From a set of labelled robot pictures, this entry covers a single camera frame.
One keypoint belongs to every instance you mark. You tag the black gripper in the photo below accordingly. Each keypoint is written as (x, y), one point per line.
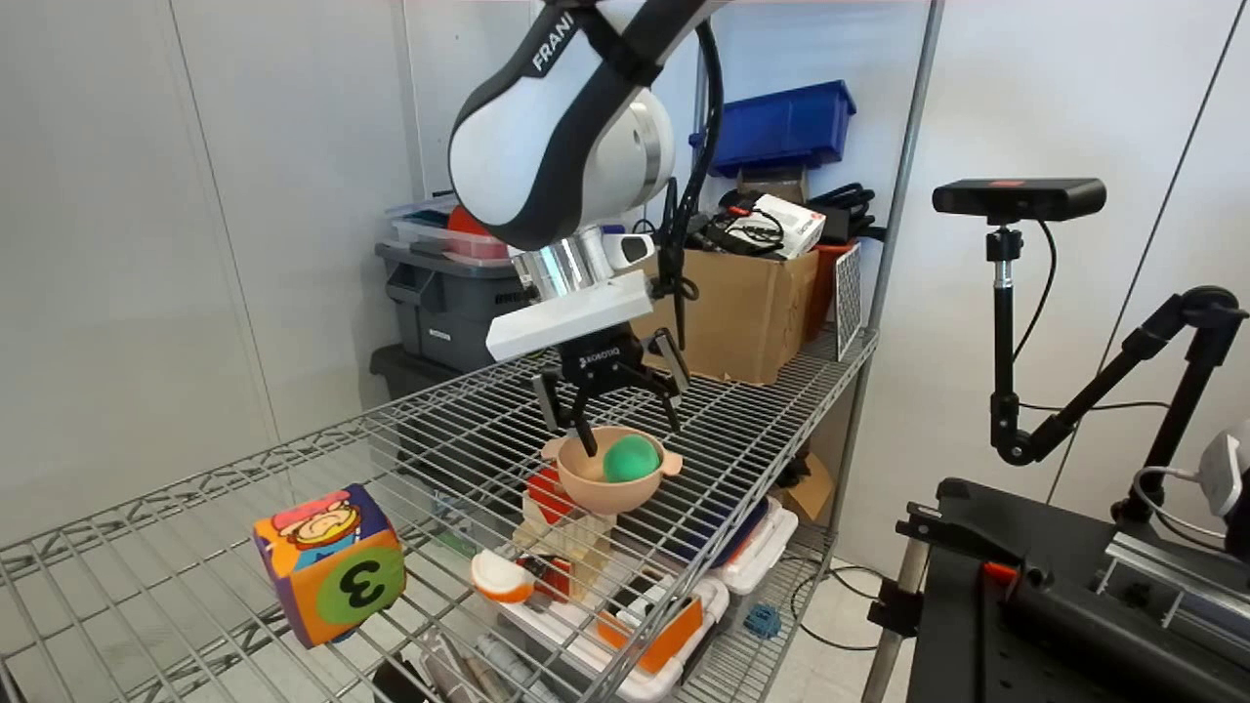
(611, 367)

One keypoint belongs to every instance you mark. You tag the green plush ball toy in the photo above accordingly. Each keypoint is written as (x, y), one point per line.
(633, 458)

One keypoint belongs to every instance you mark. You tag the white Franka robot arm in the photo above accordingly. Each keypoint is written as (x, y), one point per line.
(562, 131)

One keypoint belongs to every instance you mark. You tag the red white carton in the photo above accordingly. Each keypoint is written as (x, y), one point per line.
(551, 514)

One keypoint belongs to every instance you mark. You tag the brown cardboard box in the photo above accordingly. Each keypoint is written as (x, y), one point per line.
(754, 318)

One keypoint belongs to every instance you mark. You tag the white plastic bin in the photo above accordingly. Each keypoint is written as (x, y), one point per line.
(762, 549)

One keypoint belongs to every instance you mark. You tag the brown cardboard sheet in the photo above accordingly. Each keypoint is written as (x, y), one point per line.
(806, 494)

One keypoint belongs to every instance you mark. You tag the small white orange bowl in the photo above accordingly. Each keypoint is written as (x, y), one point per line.
(502, 578)

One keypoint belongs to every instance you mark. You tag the grey storage tote clear lid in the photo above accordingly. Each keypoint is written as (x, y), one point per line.
(443, 299)

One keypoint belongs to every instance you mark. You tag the white container orange label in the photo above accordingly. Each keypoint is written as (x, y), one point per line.
(664, 648)

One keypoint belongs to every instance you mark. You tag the small white box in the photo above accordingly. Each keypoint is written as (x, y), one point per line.
(783, 225)

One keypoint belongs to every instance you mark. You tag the small blue round object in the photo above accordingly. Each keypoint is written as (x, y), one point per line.
(762, 624)

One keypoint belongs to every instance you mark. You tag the blue plastic bin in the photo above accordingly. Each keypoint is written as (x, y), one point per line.
(806, 131)

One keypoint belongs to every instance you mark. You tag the colourful soft number cube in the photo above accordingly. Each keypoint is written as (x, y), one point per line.
(327, 568)

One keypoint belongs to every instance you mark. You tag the black perforated table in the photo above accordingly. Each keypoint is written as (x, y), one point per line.
(1042, 650)

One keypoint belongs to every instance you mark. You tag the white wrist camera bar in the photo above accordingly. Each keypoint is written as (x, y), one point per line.
(572, 318)

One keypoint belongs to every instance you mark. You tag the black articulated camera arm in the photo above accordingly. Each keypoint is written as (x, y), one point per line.
(1002, 339)

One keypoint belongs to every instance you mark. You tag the black stereo camera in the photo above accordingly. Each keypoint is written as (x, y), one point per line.
(1019, 196)

